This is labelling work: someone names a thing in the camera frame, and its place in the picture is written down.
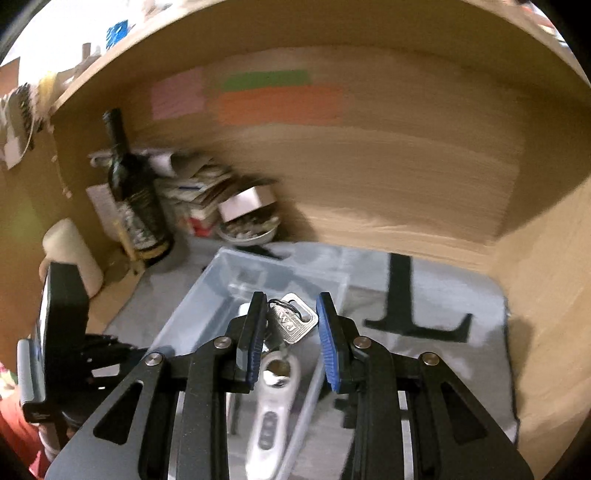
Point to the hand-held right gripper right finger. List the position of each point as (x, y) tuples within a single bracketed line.
[(330, 350)]

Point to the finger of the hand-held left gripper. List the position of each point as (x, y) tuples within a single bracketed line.
[(64, 314), (31, 383)]

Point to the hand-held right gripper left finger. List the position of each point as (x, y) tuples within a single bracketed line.
[(251, 350)]

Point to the silver key bunch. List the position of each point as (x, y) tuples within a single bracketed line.
[(293, 325)]

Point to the clear plastic container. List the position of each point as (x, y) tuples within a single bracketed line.
[(217, 286)]

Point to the red printed cloth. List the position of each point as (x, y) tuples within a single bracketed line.
[(18, 438)]

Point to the pink thermos bottle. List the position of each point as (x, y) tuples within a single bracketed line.
[(74, 251)]

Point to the yellow tube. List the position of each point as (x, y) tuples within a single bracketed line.
[(127, 242)]

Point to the grey mat with black letters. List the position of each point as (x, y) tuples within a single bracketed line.
[(438, 369)]

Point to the white handwritten note paper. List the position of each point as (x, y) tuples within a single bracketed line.
[(104, 207)]

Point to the bowl of small trinkets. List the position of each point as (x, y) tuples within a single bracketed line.
[(249, 230)]

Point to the dark wine bottle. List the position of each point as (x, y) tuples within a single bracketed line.
[(134, 203)]

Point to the small red box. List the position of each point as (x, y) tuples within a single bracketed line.
[(201, 225)]

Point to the white paper tag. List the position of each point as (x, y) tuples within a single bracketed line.
[(13, 148)]

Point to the pile of papers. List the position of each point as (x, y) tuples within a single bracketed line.
[(198, 184)]

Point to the patterned dark headband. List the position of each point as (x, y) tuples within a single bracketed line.
[(21, 108)]

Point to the yellow headband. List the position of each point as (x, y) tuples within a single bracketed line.
[(48, 85)]

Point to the orange sticky note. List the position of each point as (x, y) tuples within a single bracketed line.
[(279, 106)]

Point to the pink sticky note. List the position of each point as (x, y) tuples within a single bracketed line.
[(179, 93)]

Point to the green sticky note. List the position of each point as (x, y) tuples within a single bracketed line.
[(265, 80)]

